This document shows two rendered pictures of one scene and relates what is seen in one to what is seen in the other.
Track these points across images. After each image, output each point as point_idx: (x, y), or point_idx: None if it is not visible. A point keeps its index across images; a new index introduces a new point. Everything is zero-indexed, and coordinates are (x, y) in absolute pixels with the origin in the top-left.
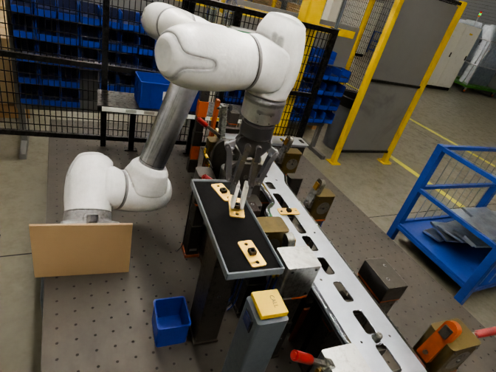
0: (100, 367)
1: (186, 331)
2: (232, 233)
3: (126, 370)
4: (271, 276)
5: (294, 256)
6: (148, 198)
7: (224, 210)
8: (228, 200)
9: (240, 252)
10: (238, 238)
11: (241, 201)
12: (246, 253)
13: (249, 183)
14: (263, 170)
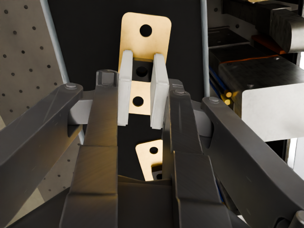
0: (26, 53)
1: None
2: (128, 117)
3: (53, 58)
4: (220, 96)
5: (271, 113)
6: None
7: (120, 26)
8: (121, 33)
9: (136, 168)
10: (141, 132)
11: (151, 87)
12: (147, 173)
13: (163, 125)
14: (221, 179)
